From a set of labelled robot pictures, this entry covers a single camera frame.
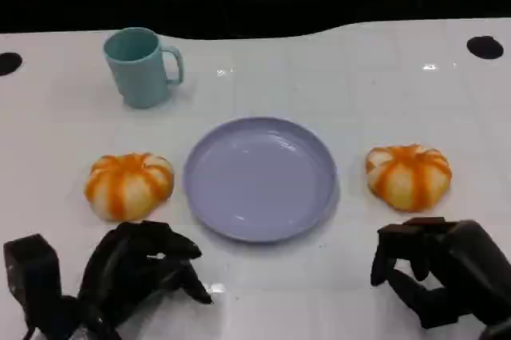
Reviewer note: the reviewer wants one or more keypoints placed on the lilac plate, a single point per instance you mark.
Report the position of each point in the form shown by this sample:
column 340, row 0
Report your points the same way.
column 259, row 180

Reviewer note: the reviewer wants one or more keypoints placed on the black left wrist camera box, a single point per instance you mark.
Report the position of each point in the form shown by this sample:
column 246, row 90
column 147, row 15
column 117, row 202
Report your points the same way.
column 32, row 272

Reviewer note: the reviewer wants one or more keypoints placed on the pale green mug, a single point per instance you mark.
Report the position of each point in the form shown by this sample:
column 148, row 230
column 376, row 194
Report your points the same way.
column 137, row 76

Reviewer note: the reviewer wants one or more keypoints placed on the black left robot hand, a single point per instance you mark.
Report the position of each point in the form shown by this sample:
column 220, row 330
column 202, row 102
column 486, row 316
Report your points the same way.
column 123, row 268

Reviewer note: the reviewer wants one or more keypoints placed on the orange and white bread roll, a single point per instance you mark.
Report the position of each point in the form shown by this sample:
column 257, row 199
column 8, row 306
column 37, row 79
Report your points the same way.
column 127, row 188
column 407, row 180

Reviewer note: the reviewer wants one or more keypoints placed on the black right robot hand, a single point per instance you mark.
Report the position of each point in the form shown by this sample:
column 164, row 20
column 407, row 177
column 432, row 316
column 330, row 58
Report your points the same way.
column 467, row 268

